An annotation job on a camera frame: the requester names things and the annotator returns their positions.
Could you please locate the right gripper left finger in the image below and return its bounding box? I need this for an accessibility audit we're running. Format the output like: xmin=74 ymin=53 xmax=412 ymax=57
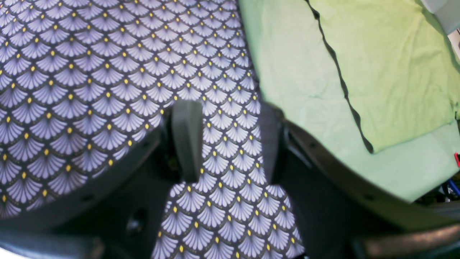
xmin=1 ymin=101 xmax=203 ymax=259

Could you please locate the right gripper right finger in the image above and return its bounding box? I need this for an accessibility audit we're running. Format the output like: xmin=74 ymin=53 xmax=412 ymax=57
xmin=260 ymin=102 xmax=459 ymax=259

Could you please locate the fan patterned tablecloth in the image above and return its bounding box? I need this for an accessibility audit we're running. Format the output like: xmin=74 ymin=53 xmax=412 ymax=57
xmin=1 ymin=0 xmax=305 ymax=259

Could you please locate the light green cloth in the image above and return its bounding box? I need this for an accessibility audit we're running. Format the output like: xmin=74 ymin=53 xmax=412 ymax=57
xmin=239 ymin=0 xmax=459 ymax=202

